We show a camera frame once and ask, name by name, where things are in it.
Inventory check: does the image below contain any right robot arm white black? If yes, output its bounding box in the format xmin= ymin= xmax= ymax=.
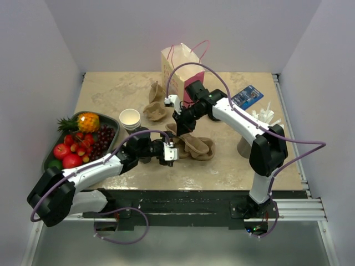
xmin=164 ymin=81 xmax=288 ymax=218

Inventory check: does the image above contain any green lime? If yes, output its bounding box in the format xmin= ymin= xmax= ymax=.
xmin=48 ymin=159 xmax=63 ymax=170

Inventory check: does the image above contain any red apple rear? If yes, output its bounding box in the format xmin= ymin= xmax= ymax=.
xmin=53 ymin=143 xmax=72 ymax=160

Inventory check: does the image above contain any red apple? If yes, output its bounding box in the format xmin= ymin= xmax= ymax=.
xmin=53 ymin=143 xmax=72 ymax=160
xmin=62 ymin=154 xmax=83 ymax=168

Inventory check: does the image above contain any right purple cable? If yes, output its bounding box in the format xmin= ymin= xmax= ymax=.
xmin=165 ymin=62 xmax=327 ymax=200

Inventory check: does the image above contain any purple cable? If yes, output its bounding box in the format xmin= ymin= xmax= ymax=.
xmin=165 ymin=62 xmax=327 ymax=200
xmin=29 ymin=129 xmax=171 ymax=223

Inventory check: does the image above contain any toy pineapple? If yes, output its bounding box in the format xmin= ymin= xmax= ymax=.
xmin=57 ymin=112 xmax=100 ymax=133

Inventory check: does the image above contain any dark green fruit tray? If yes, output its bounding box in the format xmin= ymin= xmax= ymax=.
xmin=42 ymin=111 xmax=119 ymax=171

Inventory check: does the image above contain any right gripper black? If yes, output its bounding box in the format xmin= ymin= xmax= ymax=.
xmin=173 ymin=104 xmax=207 ymax=136

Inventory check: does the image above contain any dark red grapes bunch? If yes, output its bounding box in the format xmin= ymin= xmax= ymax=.
xmin=87 ymin=125 xmax=116 ymax=161

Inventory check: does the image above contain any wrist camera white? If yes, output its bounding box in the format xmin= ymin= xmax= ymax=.
xmin=164 ymin=94 xmax=181 ymax=114
xmin=163 ymin=142 xmax=179 ymax=161

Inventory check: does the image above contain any single cardboard cup carrier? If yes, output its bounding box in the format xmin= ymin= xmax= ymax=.
xmin=149 ymin=81 xmax=165 ymax=103

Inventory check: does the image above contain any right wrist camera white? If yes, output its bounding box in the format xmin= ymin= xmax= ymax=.
xmin=164 ymin=94 xmax=181 ymax=114

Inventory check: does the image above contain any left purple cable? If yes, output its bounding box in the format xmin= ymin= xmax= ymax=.
xmin=29 ymin=129 xmax=171 ymax=223

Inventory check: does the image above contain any pink beige paper bag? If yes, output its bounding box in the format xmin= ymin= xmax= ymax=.
xmin=161 ymin=40 xmax=210 ymax=107

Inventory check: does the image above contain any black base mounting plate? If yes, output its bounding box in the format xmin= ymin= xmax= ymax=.
xmin=83 ymin=188 xmax=306 ymax=231

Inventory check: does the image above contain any blue razor package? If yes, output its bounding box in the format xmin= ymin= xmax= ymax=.
xmin=231 ymin=85 xmax=264 ymax=110

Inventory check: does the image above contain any red apple front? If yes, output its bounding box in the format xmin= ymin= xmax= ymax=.
xmin=62 ymin=154 xmax=83 ymax=168

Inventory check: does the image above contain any grey straw holder cup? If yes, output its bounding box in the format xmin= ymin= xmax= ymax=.
xmin=237 ymin=137 xmax=252 ymax=159

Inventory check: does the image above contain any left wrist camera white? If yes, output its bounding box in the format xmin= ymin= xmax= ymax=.
xmin=163 ymin=142 xmax=179 ymax=161

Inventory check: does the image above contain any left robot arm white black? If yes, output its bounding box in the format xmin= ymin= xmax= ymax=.
xmin=27 ymin=130 xmax=179 ymax=227

